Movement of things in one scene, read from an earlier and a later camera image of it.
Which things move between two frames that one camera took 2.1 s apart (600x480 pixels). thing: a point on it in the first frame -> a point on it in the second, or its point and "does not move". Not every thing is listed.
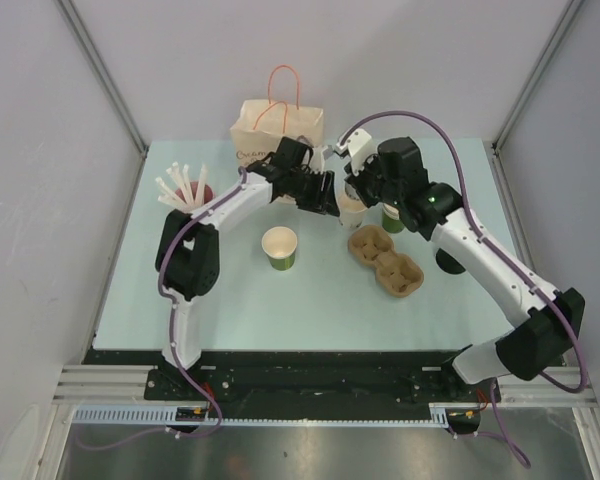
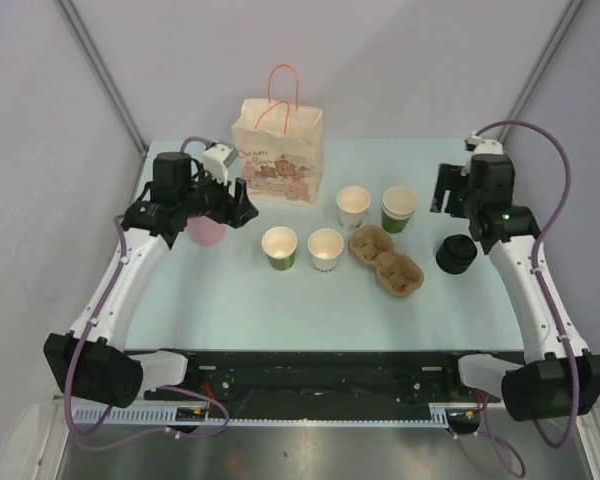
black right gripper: (357, 180) -> (448, 176)
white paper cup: (351, 210) -> (325, 246)
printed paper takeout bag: (260, 126) does not move
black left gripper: (321, 202) -> (234, 210)
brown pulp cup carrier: (397, 274) does not move
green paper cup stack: (391, 221) does not move
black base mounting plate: (314, 377) does not move
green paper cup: (279, 245) does not move
